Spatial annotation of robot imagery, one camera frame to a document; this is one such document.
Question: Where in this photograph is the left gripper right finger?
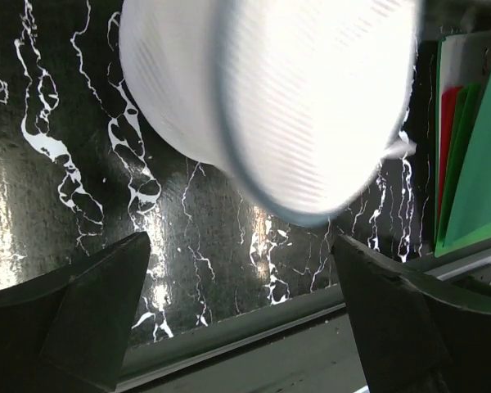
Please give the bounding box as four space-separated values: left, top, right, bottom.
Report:
332 236 491 392

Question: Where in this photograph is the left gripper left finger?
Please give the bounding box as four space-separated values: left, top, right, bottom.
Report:
0 232 151 392

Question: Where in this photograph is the green folder stack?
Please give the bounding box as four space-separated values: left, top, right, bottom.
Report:
435 31 491 257

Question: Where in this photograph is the black marbled mat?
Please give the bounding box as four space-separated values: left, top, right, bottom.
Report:
0 1 438 346

